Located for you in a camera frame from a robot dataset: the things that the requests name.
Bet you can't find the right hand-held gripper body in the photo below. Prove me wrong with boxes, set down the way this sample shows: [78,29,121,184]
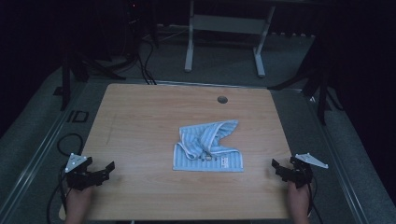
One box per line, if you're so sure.
[289,152,330,189]

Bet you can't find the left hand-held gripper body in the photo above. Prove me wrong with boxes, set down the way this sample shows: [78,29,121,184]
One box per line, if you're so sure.
[64,152,95,191]

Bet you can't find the blue striped towel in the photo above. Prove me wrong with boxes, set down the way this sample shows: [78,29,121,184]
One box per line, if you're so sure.
[172,119,245,173]

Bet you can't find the person's left hand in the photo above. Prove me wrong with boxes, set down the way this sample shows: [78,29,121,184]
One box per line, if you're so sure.
[64,185,94,218]

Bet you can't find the person's right hand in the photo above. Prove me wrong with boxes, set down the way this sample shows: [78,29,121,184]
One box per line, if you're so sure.
[286,180,313,218]

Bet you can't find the black metal stand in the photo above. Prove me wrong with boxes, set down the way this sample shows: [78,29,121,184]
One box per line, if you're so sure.
[266,31,345,126]
[59,52,127,112]

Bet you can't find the dark equipment rack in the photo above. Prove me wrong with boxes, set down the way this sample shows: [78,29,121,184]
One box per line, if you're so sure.
[122,0,159,60]

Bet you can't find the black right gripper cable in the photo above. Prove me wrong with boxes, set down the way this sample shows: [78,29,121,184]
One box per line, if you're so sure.
[305,174,325,224]

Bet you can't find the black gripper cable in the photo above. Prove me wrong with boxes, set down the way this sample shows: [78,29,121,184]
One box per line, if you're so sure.
[305,174,325,224]
[46,133,85,224]

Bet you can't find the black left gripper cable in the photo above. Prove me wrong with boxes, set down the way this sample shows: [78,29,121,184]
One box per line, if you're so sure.
[46,133,85,224]

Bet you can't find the metal floor rail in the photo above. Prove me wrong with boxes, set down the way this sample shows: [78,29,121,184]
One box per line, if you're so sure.
[303,91,372,224]
[0,83,89,220]

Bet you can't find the black floor cables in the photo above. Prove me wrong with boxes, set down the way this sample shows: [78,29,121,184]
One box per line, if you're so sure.
[135,39,159,86]

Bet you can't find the white metal desk frame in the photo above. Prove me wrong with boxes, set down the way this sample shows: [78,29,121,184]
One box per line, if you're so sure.
[183,0,276,78]

